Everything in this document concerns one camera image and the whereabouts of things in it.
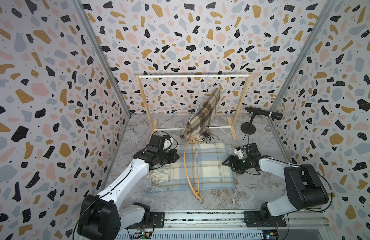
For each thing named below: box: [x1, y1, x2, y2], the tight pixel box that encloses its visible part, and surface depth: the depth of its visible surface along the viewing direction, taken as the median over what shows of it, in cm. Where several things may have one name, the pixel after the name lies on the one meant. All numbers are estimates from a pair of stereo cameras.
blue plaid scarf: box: [145, 142, 236, 193], surface depth 90 cm
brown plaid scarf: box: [179, 87, 221, 140], surface depth 97 cm
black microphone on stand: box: [240, 107, 284, 135], surface depth 99 cm
